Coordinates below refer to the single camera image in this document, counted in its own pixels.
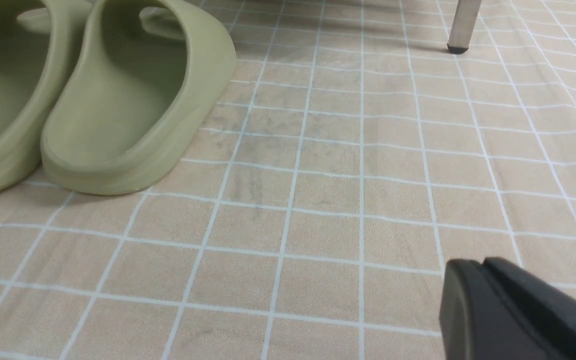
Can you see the green slipper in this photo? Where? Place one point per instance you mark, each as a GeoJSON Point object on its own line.
{"type": "Point", "coordinates": [40, 43]}
{"type": "Point", "coordinates": [149, 73]}

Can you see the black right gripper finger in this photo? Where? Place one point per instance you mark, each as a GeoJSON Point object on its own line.
{"type": "Point", "coordinates": [495, 310]}

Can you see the green slipper left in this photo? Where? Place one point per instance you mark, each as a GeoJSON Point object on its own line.
{"type": "Point", "coordinates": [40, 43]}

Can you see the green slipper right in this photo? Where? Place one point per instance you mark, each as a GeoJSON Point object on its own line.
{"type": "Point", "coordinates": [149, 73]}

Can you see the checkered beige tablecloth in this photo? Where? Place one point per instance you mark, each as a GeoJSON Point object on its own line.
{"type": "Point", "coordinates": [312, 216]}

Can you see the silver metal shoe rack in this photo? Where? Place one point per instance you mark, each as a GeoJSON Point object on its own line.
{"type": "Point", "coordinates": [461, 33]}

